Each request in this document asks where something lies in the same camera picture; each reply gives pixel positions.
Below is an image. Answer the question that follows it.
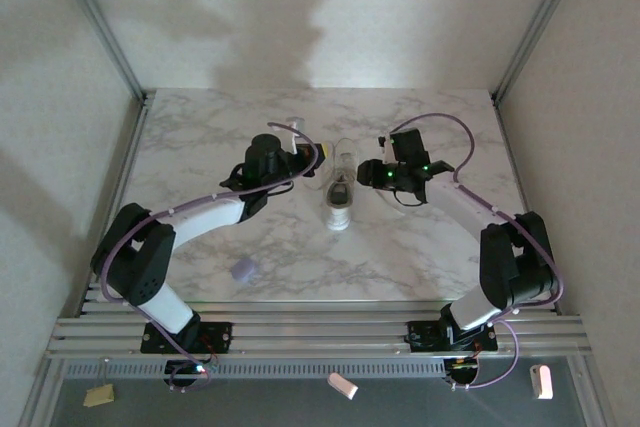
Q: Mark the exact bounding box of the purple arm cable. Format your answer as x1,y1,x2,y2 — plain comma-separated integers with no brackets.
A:
389,113,566,393
101,121,322,393

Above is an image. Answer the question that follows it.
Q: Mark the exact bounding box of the small white plastic piece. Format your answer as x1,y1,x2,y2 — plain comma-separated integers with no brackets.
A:
327,372,359,401

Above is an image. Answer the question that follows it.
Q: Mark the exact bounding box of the yellow paper tag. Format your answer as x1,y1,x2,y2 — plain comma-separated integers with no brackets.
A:
83,384,115,407

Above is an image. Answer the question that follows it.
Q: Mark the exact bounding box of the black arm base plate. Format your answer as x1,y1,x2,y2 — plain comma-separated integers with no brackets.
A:
141,320,234,354
405,319,496,354

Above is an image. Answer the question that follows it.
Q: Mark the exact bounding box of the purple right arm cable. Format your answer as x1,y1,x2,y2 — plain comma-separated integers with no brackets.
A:
389,113,566,393

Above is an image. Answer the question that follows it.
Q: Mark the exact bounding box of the aluminium frame leg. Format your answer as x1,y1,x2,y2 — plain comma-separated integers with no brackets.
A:
569,354,619,427
18,359,69,427

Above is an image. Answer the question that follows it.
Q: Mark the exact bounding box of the aluminium side rail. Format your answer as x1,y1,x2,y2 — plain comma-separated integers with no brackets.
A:
79,96,154,316

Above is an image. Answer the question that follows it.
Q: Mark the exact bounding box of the white rectangular plastic device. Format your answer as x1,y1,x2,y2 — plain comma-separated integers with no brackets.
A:
529,364,555,401

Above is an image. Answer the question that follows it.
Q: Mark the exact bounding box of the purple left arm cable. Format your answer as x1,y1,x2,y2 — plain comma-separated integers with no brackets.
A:
101,121,322,393

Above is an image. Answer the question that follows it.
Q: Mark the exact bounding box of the aluminium frame post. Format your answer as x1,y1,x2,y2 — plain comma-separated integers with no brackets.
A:
49,0,150,103
491,0,591,104

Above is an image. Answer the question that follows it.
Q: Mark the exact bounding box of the small lavender block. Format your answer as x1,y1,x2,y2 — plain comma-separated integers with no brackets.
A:
230,256,257,284

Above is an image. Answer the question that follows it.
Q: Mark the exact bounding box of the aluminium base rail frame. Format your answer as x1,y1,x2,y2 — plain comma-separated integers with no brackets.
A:
43,286,589,362

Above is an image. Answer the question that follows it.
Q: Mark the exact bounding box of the grey slotted cable duct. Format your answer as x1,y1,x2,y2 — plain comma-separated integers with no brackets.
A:
62,359,446,379

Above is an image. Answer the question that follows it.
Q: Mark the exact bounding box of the clear plastic bottle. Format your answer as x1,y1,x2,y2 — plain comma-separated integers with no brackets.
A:
319,136,362,234

